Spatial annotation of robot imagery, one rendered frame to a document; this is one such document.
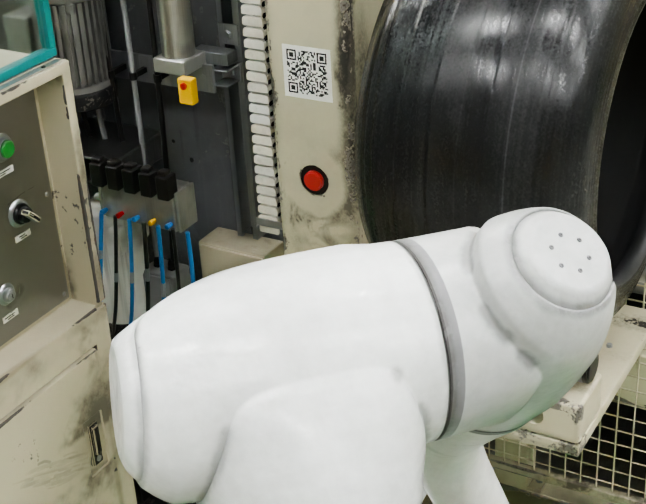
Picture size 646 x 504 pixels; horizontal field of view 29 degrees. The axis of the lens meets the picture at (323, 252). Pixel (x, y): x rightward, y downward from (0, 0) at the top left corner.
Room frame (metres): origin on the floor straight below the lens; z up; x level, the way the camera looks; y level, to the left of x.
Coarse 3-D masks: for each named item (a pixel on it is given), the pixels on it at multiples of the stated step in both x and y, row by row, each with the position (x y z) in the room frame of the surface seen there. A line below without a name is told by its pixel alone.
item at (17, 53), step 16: (0, 0) 1.53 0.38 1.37; (16, 0) 1.55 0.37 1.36; (32, 0) 1.58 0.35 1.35; (0, 16) 1.52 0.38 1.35; (16, 16) 1.55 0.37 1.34; (32, 16) 1.57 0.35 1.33; (48, 16) 1.59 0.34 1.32; (0, 32) 1.52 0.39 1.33; (16, 32) 1.54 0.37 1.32; (32, 32) 1.57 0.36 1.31; (48, 32) 1.58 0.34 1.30; (0, 48) 1.52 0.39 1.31; (16, 48) 1.54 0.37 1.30; (32, 48) 1.56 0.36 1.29; (48, 48) 1.58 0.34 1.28; (0, 64) 1.51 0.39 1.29; (16, 64) 1.53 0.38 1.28; (32, 64) 1.55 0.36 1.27; (0, 80) 1.50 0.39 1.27
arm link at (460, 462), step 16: (480, 432) 0.71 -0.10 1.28; (496, 432) 0.71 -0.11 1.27; (432, 448) 0.78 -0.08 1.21; (448, 448) 0.76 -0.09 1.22; (464, 448) 0.76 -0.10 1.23; (480, 448) 0.81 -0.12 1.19; (432, 464) 0.79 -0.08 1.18; (448, 464) 0.79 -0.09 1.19; (464, 464) 0.80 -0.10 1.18; (480, 464) 0.82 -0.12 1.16; (432, 480) 0.81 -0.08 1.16; (448, 480) 0.80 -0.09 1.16; (464, 480) 0.81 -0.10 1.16; (480, 480) 0.82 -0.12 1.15; (496, 480) 0.84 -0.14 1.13; (432, 496) 0.82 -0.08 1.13; (448, 496) 0.81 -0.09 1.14; (464, 496) 0.81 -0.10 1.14; (480, 496) 0.82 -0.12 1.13; (496, 496) 0.83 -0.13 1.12
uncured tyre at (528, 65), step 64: (384, 0) 1.47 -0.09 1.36; (448, 0) 1.39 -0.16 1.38; (512, 0) 1.35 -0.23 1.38; (576, 0) 1.33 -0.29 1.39; (640, 0) 1.39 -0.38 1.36; (384, 64) 1.37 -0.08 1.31; (448, 64) 1.33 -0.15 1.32; (512, 64) 1.30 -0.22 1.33; (576, 64) 1.29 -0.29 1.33; (640, 64) 1.72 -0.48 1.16; (384, 128) 1.34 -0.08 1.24; (448, 128) 1.30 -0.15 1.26; (512, 128) 1.26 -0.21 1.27; (576, 128) 1.26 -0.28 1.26; (640, 128) 1.70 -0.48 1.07; (384, 192) 1.33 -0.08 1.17; (448, 192) 1.29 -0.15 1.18; (512, 192) 1.25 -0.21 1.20; (576, 192) 1.25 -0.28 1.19; (640, 192) 1.63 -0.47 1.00; (640, 256) 1.48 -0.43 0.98
